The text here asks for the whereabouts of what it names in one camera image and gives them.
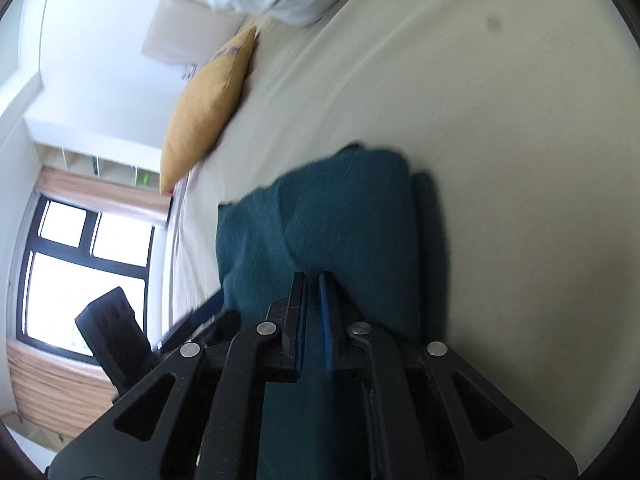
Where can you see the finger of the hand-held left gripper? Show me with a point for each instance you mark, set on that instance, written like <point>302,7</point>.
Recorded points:
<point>200,325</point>

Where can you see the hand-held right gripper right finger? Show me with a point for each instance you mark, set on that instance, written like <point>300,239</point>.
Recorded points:
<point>327,335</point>

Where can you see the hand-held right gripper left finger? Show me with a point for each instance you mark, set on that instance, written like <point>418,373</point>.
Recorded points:
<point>301,330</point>

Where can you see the teal knit sweater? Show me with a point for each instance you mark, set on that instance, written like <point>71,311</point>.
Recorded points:
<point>340,220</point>

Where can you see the black framed window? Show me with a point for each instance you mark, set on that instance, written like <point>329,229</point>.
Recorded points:
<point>75,270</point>

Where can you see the wooden panel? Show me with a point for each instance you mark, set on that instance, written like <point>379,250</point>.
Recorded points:
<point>55,390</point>

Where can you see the beige striped curtain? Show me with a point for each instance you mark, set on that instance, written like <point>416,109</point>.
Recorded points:
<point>100,195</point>

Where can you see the green item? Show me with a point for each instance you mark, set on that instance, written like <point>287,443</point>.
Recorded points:
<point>145,178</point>

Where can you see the yellow throw pillow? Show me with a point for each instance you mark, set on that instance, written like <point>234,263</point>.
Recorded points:
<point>207,110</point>

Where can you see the bed with beige sheet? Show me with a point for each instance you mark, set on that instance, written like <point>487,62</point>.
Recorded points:
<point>475,160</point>

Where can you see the cream upholstered headboard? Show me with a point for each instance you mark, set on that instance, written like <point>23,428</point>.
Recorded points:
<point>190,30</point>

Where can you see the white wall shelf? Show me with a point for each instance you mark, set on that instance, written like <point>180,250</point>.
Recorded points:
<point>100,162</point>

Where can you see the white wall socket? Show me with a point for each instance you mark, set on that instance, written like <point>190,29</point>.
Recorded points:
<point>190,70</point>

